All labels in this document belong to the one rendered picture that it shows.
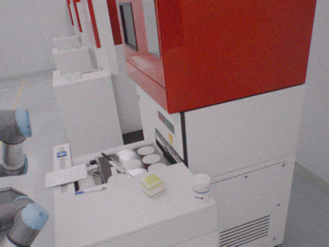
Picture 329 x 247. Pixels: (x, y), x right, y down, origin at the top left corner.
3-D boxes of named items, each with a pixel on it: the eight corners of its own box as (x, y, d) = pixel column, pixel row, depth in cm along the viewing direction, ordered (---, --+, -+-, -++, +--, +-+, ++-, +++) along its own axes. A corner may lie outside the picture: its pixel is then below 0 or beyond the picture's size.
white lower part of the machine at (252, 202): (224, 189, 271) (224, 108, 231) (282, 251, 202) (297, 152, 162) (154, 210, 256) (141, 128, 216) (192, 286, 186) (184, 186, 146)
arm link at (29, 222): (49, 207, 90) (54, 219, 83) (29, 237, 89) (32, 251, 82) (26, 197, 86) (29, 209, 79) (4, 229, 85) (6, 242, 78)
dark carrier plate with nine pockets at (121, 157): (153, 144, 175) (153, 143, 174) (173, 172, 146) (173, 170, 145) (97, 158, 167) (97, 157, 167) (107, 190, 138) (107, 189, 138)
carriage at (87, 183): (90, 167, 167) (89, 163, 166) (99, 203, 137) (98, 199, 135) (77, 170, 166) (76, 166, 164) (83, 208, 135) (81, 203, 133)
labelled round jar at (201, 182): (205, 190, 118) (205, 171, 113) (214, 200, 112) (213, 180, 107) (190, 195, 116) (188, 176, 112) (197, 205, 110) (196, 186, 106)
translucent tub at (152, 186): (155, 184, 125) (154, 172, 122) (165, 193, 120) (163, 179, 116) (141, 192, 122) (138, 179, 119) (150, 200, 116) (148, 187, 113)
